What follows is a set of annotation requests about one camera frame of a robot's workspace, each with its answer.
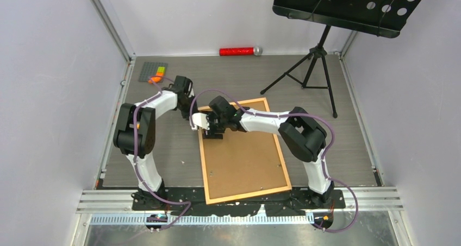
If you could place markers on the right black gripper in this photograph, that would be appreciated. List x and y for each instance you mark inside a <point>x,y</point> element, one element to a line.
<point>210,134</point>

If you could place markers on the orange wooden picture frame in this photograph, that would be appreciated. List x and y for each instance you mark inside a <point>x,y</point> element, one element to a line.
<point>241,166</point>

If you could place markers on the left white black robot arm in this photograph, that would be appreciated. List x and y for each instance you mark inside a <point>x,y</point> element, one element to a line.
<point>134,136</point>

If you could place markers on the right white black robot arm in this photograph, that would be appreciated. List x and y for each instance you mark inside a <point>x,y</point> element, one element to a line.
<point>300,131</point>

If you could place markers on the red cylinder silver cap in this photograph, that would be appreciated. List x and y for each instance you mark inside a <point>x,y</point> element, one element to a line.
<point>239,51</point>

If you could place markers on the green lego brick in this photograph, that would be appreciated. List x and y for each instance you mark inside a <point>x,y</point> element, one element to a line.
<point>161,70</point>

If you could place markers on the orange curved block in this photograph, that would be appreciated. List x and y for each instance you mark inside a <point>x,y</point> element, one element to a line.
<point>157,78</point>

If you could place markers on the grey lego baseplate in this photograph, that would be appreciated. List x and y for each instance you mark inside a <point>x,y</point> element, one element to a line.
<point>149,69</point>

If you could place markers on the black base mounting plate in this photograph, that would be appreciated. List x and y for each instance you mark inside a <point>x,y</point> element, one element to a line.
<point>290,203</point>

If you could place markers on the black music stand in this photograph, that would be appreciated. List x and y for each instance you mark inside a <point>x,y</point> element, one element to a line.
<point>382,18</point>

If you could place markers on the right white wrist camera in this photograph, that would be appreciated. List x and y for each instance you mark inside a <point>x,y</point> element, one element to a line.
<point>199,120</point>

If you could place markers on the aluminium front rail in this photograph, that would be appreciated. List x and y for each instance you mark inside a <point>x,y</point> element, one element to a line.
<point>107,207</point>

